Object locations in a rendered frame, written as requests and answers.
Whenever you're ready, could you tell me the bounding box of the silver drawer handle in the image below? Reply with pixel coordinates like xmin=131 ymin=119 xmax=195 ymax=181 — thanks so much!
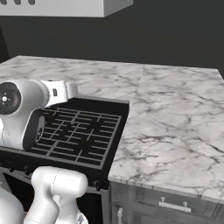
xmin=157 ymin=196 xmax=193 ymax=214

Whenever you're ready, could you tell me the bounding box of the dark grey cupboard door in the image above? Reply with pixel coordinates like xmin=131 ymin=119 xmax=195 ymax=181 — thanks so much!
xmin=111 ymin=201 xmax=224 ymax=224

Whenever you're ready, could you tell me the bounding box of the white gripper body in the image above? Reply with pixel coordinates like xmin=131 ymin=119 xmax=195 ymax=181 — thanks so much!
xmin=65 ymin=81 xmax=80 ymax=102

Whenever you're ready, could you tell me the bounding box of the grey range hood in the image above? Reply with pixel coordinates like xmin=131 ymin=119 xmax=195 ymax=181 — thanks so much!
xmin=0 ymin=0 xmax=135 ymax=18

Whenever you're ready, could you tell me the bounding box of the silver cupboard door handle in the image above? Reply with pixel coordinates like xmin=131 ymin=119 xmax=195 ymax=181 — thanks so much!
xmin=116 ymin=206 xmax=124 ymax=224

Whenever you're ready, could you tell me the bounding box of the dark grey drawer front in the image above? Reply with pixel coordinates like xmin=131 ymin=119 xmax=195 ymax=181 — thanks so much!
xmin=110 ymin=181 xmax=224 ymax=221

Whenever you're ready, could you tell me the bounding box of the black oven door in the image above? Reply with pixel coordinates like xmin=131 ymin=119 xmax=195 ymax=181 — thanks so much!
xmin=3 ymin=173 xmax=103 ymax=224

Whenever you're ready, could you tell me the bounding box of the black stove with grates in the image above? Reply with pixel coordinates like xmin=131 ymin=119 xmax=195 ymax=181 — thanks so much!
xmin=0 ymin=97 xmax=130 ymax=193

